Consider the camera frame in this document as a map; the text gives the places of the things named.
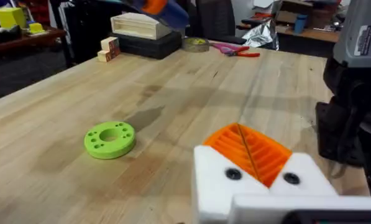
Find left gripper white and orange left finger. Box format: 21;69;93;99
191;123;269;224

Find left gripper white and orange right finger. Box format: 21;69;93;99
237;123;339;197

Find green disc with holes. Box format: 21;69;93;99
83;121;137;161

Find red and pink pliers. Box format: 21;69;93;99
210;42;261;58

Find roll of tape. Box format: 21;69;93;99
182;37;211;54

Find wooden desk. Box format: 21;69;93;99
275;24;341;44

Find silver foil bag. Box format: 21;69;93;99
242;17;280;51

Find black case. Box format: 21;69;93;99
111;30;183;60

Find blue cup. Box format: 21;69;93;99
293;13;309;35

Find black chair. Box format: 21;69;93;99
193;0;247;45

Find wooden toy blocks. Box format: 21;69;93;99
96;36;122;63

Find pale wooden box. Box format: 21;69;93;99
110;12;174;41

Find blue and orange object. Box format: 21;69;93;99
122;0;191;30

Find small yellow block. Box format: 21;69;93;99
28;22;46;35

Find dark red side table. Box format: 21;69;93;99
0;26;68;68

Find yellow box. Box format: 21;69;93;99
0;7;27;30

